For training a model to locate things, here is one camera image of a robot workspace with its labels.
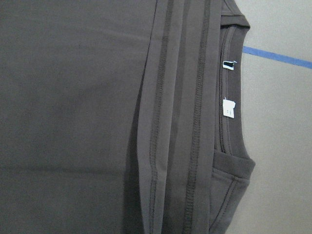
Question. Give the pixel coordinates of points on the brown t-shirt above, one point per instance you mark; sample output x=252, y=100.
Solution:
x=121, y=116

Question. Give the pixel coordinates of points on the blue tape strip near collar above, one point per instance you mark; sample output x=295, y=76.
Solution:
x=277, y=57

